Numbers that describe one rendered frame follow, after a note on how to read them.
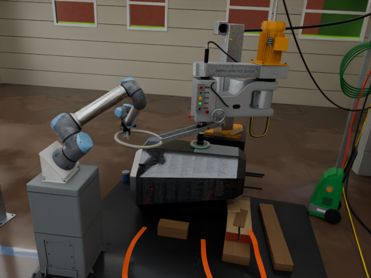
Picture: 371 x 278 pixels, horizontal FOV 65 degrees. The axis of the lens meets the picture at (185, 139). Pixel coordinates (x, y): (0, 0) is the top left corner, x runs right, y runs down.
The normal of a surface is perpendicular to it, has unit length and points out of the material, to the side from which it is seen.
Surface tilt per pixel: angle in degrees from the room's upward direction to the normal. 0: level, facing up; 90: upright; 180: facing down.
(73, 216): 90
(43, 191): 90
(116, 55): 90
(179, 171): 45
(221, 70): 90
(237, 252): 0
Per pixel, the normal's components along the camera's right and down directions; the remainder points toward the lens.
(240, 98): 0.22, 0.36
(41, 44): -0.11, 0.35
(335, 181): -0.46, 0.29
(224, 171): -0.05, -0.42
